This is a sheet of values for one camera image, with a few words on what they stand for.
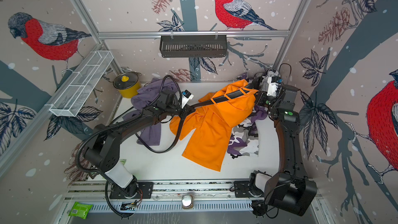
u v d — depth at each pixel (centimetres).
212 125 96
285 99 56
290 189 41
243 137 90
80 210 68
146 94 101
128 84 108
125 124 52
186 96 76
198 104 81
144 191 73
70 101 71
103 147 45
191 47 105
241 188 73
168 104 70
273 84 66
